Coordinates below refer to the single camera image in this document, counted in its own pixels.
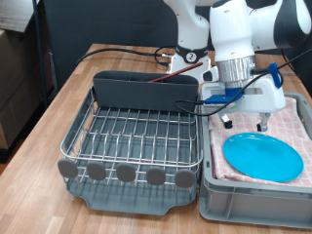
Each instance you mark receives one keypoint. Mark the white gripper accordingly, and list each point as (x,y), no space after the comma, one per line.
(273,97)

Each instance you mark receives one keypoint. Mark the blue plastic plate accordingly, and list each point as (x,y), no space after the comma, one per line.
(263,157)

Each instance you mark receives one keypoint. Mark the reddish brown wooden spoon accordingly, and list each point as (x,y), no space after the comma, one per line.
(182,70)

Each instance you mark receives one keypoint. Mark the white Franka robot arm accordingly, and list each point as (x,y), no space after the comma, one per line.
(230,32)

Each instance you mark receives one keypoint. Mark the pink checked dish towel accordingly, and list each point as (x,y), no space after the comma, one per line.
(292,120)

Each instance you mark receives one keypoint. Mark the gray plastic crate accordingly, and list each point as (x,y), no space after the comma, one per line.
(253,208)

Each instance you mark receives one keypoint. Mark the dark gray cutlery holder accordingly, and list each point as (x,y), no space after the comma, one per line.
(146,94)

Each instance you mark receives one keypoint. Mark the gray plastic drain tray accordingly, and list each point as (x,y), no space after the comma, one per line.
(130,201)

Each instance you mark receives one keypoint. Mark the dark fabric partition panel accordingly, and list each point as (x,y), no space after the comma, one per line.
(113,22)

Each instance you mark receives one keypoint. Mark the black metal pole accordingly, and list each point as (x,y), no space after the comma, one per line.
(39,48)

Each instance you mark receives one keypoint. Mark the cardboard box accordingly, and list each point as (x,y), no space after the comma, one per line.
(19,87)

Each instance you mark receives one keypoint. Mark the dark wooden shelf board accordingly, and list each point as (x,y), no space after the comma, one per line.
(14,13)

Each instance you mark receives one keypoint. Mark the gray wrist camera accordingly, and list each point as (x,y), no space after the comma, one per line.
(221,105)

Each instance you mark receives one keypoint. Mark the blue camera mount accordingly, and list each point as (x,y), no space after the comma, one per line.
(224,96)

